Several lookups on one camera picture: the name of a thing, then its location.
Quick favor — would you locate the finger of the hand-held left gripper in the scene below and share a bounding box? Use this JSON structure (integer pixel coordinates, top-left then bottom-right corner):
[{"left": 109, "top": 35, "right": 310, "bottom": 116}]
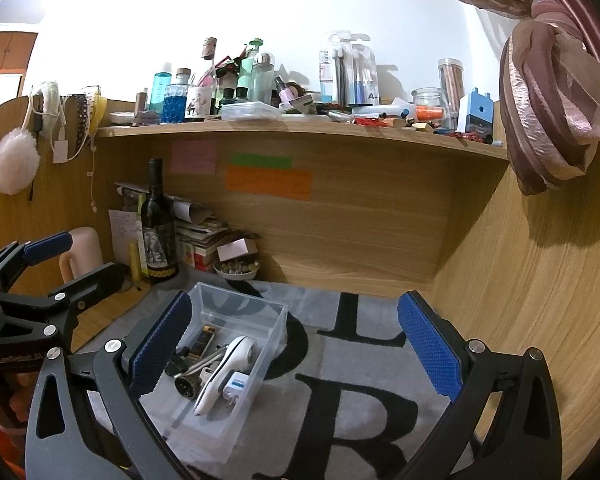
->
[
  {"left": 0, "top": 231, "right": 74, "bottom": 283},
  {"left": 47, "top": 262, "right": 127, "bottom": 348}
]

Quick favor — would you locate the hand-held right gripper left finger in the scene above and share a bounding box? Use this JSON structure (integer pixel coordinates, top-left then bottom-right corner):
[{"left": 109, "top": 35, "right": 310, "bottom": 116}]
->
[{"left": 25, "top": 290, "right": 193, "bottom": 480}]

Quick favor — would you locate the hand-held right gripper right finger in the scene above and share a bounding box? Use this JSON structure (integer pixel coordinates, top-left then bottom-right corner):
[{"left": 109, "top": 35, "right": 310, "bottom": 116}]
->
[{"left": 397, "top": 290, "right": 563, "bottom": 480}]

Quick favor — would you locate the black clip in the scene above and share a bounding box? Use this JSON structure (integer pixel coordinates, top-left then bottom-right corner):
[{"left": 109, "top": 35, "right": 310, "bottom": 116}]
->
[{"left": 164, "top": 345, "right": 201, "bottom": 378}]

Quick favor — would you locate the black copper lighter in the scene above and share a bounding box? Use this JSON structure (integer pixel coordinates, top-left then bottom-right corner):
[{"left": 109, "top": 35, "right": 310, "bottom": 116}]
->
[{"left": 194, "top": 326, "right": 217, "bottom": 361}]

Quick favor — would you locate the silver perforated metal head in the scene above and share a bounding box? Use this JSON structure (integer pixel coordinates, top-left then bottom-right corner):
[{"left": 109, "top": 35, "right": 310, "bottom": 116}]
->
[{"left": 174, "top": 376, "right": 199, "bottom": 402}]

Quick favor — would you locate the white handheld device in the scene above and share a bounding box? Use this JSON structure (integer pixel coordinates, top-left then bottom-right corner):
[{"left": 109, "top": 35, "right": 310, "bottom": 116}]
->
[{"left": 194, "top": 335, "right": 259, "bottom": 417}]

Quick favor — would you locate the white charger plug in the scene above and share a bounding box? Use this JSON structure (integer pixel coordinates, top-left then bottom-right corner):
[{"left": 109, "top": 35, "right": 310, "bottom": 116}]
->
[{"left": 221, "top": 371, "right": 257, "bottom": 405}]

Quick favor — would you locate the clear plastic storage box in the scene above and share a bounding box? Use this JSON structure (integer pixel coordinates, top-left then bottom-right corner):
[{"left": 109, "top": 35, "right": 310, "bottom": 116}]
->
[{"left": 140, "top": 281, "right": 289, "bottom": 466}]

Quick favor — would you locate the person's left hand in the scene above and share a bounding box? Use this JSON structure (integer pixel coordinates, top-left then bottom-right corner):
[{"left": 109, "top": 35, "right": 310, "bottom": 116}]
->
[{"left": 1, "top": 372, "right": 32, "bottom": 431}]

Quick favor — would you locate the pink mug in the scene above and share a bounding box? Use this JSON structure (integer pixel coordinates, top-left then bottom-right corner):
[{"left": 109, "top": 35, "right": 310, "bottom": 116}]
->
[{"left": 60, "top": 226, "right": 105, "bottom": 283}]

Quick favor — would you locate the yellow highlighter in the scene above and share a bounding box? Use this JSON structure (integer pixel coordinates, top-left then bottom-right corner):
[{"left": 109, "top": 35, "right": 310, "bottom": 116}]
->
[{"left": 129, "top": 241, "right": 144, "bottom": 282}]

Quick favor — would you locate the white note paper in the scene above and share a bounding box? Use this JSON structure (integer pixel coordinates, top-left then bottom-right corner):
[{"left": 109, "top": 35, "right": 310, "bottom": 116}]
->
[{"left": 108, "top": 208, "right": 143, "bottom": 266}]

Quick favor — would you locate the grey lettered rug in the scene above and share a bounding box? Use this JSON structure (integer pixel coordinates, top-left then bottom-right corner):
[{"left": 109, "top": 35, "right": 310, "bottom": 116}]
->
[{"left": 70, "top": 277, "right": 486, "bottom": 480}]

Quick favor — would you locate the dark wine bottle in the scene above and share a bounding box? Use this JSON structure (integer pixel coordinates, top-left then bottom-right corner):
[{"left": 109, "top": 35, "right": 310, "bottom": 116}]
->
[{"left": 140, "top": 158, "right": 180, "bottom": 285}]

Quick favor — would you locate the white fluffy pompom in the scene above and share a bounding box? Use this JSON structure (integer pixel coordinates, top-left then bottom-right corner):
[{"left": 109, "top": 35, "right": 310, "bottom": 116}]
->
[{"left": 0, "top": 127, "right": 40, "bottom": 196}]

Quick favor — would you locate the white bowl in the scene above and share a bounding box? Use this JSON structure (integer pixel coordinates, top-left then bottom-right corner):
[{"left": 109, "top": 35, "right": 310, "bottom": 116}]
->
[{"left": 213, "top": 259, "right": 261, "bottom": 281}]

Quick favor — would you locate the stack of books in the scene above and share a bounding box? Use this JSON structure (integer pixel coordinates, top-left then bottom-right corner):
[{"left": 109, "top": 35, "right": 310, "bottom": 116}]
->
[{"left": 174, "top": 212, "right": 261, "bottom": 272}]

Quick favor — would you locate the rolled newspaper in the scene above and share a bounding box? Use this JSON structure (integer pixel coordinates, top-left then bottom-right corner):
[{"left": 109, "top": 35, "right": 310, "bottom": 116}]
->
[{"left": 114, "top": 181, "right": 207, "bottom": 222}]

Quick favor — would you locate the small white box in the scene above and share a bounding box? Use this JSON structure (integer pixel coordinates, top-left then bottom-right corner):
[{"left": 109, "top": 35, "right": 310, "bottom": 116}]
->
[{"left": 216, "top": 237, "right": 259, "bottom": 262}]

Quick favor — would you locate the black lace headband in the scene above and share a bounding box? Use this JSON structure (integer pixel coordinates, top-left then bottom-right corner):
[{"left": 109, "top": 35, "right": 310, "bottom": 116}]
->
[{"left": 62, "top": 92, "right": 93, "bottom": 156}]

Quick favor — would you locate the yellow headband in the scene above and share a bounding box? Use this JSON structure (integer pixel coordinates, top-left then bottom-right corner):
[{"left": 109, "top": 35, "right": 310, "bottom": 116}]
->
[{"left": 87, "top": 87, "right": 108, "bottom": 131}]

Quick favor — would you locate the white fluffy headband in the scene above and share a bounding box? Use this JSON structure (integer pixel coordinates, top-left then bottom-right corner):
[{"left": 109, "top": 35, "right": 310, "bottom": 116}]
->
[{"left": 30, "top": 81, "right": 63, "bottom": 138}]

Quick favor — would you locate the pink sticky note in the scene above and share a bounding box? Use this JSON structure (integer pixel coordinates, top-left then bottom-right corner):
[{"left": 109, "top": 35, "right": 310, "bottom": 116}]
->
[{"left": 170, "top": 140, "right": 217, "bottom": 176}]

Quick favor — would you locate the teal liquid bottle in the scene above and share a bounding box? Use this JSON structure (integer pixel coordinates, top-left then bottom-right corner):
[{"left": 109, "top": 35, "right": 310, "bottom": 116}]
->
[{"left": 150, "top": 62, "right": 173, "bottom": 116}]

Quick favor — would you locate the blue patterned bottle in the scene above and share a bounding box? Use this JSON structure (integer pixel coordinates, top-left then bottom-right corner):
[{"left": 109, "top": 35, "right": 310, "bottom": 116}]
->
[{"left": 164, "top": 67, "right": 190, "bottom": 123}]

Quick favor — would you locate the orange sticky note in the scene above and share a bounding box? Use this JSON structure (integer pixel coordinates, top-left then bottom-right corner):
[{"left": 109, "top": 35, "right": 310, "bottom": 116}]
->
[{"left": 225, "top": 166, "right": 313, "bottom": 202}]

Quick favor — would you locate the green sticky note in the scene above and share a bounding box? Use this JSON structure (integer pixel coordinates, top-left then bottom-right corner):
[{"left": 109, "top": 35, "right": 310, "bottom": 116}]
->
[{"left": 231, "top": 152, "right": 293, "bottom": 170}]

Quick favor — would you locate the white printed mug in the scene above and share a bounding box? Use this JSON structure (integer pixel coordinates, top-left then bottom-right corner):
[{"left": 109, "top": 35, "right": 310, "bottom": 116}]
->
[{"left": 185, "top": 85, "right": 213, "bottom": 118}]

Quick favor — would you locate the clear flat plastic case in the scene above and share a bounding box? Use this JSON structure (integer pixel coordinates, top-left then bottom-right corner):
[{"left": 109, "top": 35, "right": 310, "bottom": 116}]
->
[{"left": 221, "top": 101, "right": 284, "bottom": 122}]

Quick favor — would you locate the blue white box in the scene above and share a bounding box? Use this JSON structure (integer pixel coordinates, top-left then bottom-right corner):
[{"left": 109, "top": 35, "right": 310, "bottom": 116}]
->
[{"left": 457, "top": 87, "right": 495, "bottom": 139}]

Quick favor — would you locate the glass jar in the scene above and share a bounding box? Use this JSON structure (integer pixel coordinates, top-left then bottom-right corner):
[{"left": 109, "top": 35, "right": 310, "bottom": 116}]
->
[{"left": 411, "top": 87, "right": 453, "bottom": 130}]

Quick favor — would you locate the wooden shelf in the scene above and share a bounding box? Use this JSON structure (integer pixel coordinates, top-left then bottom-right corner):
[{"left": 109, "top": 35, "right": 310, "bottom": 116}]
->
[{"left": 96, "top": 112, "right": 510, "bottom": 162}]

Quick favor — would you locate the brown labelled bottle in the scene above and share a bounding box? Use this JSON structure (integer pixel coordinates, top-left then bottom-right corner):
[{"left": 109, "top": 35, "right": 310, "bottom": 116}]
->
[{"left": 200, "top": 36, "right": 219, "bottom": 86}]

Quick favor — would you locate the mint green bottle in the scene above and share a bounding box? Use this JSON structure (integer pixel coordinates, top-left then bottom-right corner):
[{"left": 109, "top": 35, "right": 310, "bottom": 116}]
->
[{"left": 237, "top": 38, "right": 264, "bottom": 101}]

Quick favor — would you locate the clear frosted bottle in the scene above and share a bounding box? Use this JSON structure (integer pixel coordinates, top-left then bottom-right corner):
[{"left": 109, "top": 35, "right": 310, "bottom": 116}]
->
[{"left": 252, "top": 52, "right": 277, "bottom": 106}]

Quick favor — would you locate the small pink bottle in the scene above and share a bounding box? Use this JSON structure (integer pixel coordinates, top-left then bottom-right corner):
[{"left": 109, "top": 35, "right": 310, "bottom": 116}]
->
[{"left": 275, "top": 76, "right": 293, "bottom": 108}]

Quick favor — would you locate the tall clear canister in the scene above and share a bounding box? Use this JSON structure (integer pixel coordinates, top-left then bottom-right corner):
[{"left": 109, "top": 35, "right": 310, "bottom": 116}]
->
[{"left": 437, "top": 58, "right": 465, "bottom": 106}]

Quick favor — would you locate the toothbrush pack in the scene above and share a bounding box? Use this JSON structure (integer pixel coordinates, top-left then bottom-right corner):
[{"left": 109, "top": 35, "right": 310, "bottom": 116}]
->
[
  {"left": 350, "top": 34, "right": 380, "bottom": 106},
  {"left": 320, "top": 31, "right": 353, "bottom": 106}
]

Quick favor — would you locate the pink brown curtain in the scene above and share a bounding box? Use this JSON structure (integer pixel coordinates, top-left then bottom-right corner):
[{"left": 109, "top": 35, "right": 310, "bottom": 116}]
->
[{"left": 422, "top": 0, "right": 600, "bottom": 197}]

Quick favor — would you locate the white charging cable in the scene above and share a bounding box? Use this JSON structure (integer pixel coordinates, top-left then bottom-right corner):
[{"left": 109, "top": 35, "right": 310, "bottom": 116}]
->
[{"left": 51, "top": 110, "right": 99, "bottom": 212}]

